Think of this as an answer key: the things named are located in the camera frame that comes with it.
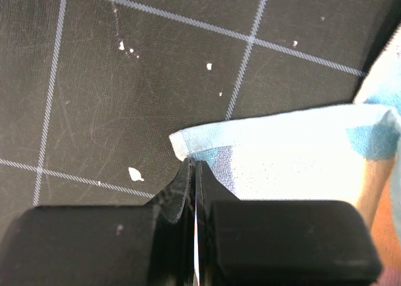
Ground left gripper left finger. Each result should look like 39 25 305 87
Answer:
1 158 195 285

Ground orange patterned towel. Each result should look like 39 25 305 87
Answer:
170 31 400 268

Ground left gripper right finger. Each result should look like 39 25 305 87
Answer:
195 161 382 285

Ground black grid mat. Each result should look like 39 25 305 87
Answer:
1 0 400 230

